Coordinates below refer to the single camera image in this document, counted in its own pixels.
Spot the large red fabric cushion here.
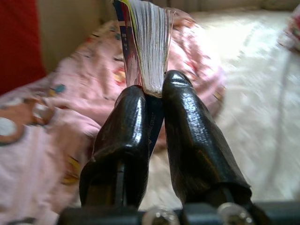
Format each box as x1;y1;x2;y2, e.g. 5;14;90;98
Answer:
0;0;46;96

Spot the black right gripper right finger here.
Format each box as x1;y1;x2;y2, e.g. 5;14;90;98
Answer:
162;69;253;207

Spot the colourful comic book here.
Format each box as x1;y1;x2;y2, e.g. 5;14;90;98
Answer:
112;0;177;162

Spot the white floral bed sheet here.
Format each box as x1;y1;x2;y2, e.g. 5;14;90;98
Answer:
138;10;300;211

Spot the pink cartoon print blanket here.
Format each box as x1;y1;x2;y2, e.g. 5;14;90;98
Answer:
0;8;227;225

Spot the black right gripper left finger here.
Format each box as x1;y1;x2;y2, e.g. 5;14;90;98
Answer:
79;86;150;208

